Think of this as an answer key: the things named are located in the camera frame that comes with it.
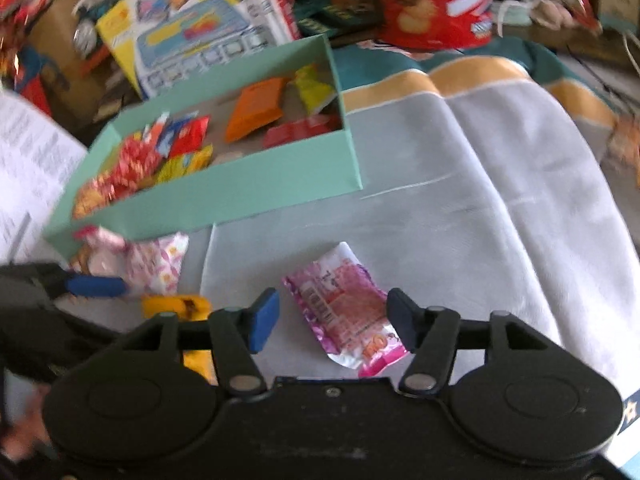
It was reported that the yellow green snack packet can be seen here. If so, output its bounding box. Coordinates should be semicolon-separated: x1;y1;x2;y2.
293;63;337;116

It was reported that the flat red snack packet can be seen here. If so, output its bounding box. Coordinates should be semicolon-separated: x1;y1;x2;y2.
262;113;344;149

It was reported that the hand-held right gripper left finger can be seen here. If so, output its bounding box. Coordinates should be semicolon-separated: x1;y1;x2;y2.
117;287;281;396

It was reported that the brown cardboard box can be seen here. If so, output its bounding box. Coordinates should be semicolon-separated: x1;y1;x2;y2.
26;0;123;122

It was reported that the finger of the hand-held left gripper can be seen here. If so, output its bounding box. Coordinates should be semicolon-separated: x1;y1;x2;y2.
0;261;127;306

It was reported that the toy tablet box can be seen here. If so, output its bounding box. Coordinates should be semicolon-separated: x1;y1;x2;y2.
95;0;302;101

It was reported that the red and blue snack packet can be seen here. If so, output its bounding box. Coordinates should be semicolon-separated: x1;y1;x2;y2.
167;114;211;159

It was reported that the white instruction manual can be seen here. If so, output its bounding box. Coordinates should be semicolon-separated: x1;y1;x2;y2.
0;91;91;264

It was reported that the clear packet with round cookie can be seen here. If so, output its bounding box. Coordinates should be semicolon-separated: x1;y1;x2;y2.
69;226;127;278

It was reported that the person's left hand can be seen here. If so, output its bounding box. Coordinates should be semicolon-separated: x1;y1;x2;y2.
0;400;53;461

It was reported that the red cookie tin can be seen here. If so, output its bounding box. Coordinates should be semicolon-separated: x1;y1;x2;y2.
367;0;497;52

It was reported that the plain orange snack packet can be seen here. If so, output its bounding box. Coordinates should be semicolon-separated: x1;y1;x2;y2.
224;76;290;144

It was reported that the mint green cardboard box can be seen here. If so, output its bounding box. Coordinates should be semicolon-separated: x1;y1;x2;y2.
42;34;365;257

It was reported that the white cable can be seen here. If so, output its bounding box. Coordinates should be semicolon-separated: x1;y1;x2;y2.
494;0;532;37

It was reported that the bright pink snack packet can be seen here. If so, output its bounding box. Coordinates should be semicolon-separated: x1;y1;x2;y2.
281;241;411;379

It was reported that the crinkly red snack packet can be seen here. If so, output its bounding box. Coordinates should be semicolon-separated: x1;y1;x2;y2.
106;137;164;192

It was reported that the pale pink snack packet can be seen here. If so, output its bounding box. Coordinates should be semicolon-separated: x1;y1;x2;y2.
122;232;190;296

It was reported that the crinkly yellow snack packet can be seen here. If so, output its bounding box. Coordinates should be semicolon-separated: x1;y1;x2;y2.
154;144;214;186

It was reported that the yellow packet with brown marks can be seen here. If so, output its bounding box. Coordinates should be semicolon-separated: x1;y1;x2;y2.
141;293;219;384

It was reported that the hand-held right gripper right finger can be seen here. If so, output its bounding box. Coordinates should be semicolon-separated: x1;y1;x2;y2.
386;287;564;396

